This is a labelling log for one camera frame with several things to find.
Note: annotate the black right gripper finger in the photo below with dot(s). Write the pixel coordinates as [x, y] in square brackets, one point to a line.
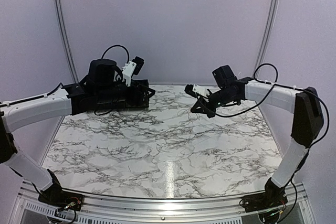
[202, 103]
[206, 109]

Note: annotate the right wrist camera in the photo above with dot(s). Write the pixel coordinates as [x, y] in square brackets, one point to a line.
[196, 90]

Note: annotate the right aluminium corner post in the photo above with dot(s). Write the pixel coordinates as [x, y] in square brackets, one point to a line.
[267, 32]

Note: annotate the left aluminium corner post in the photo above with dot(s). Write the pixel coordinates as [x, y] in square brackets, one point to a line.
[65, 41]

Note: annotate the aluminium corner post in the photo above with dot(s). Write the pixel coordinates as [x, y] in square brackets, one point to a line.
[267, 32]
[65, 41]

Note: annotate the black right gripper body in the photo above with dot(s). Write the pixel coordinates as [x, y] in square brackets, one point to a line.
[223, 98]

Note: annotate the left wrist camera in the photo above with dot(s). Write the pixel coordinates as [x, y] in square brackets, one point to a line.
[130, 69]

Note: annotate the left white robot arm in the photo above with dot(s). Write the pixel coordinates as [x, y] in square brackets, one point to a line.
[64, 100]

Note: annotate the black compartment tray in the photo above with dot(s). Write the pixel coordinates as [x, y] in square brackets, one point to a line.
[123, 97]

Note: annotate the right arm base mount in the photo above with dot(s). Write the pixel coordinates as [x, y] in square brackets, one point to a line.
[259, 201]

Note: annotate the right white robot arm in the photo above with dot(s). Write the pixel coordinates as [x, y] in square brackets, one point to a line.
[309, 112]

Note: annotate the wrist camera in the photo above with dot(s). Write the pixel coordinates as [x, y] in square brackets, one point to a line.
[196, 90]
[130, 69]

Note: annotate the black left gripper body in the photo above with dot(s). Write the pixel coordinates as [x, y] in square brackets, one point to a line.
[102, 89]

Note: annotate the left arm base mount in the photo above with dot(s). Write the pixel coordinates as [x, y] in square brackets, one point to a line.
[61, 199]

